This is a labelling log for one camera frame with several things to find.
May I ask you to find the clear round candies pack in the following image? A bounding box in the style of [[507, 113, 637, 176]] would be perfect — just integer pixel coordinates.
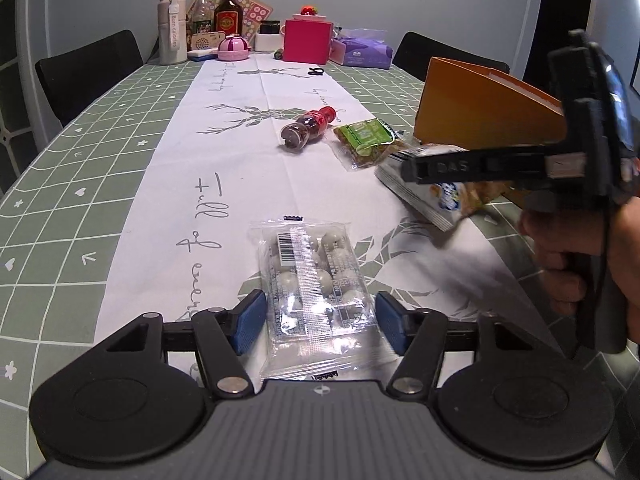
[[252, 217, 396, 382]]

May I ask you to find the white blue snack bag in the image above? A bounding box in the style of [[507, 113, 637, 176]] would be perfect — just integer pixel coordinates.
[[374, 154, 508, 232]]

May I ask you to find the green raisin packet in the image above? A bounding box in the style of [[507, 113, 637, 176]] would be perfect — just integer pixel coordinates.
[[329, 118, 409, 171]]

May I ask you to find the small cola bottle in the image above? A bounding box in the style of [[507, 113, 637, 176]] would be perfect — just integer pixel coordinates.
[[280, 106, 336, 152]]

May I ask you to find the person's right hand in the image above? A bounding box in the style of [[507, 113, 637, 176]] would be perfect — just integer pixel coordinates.
[[517, 194, 640, 346]]

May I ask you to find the orange cardboard box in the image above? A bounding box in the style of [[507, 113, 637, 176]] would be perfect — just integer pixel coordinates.
[[414, 58, 566, 150]]

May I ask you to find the white deer table runner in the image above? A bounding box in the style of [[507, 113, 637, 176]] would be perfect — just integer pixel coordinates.
[[94, 55, 551, 340]]

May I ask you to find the black chair right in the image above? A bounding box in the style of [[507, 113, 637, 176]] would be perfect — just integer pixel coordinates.
[[392, 32, 510, 81]]

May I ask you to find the black chair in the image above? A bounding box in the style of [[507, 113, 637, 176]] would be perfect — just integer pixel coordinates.
[[35, 29, 143, 127], [392, 32, 510, 81]]

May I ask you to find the purple tissue pack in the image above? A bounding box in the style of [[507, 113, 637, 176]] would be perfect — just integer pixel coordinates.
[[329, 28, 394, 70]]

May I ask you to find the blue white flat box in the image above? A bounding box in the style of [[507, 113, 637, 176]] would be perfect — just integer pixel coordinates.
[[188, 48, 218, 62]]

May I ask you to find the pink round container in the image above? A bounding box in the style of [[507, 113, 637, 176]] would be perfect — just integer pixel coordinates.
[[217, 35, 250, 62]]

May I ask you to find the white box black lid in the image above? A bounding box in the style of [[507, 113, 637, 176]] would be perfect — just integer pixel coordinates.
[[254, 21, 283, 52]]

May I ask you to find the small beige speaker box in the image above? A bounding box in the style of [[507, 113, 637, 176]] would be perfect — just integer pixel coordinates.
[[190, 32, 226, 51]]

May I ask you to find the magenta square box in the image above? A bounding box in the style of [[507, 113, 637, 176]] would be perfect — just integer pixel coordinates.
[[282, 20, 333, 65]]

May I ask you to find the black chair left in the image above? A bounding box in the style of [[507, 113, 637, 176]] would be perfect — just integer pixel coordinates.
[[35, 29, 143, 127]]

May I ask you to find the red toy on box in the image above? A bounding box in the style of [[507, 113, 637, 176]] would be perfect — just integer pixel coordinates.
[[292, 6, 326, 22]]

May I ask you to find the clear plastic water bottle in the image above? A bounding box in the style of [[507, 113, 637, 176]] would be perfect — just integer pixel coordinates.
[[190, 0, 214, 35]]

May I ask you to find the dark liquor bottle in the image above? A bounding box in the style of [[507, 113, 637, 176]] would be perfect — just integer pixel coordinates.
[[214, 0, 243, 36]]

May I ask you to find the colourful dotted card board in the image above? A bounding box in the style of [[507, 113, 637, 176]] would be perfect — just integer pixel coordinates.
[[186, 0, 272, 46]]

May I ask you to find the white thermos bottle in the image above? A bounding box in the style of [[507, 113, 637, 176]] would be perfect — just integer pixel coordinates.
[[157, 0, 186, 65]]

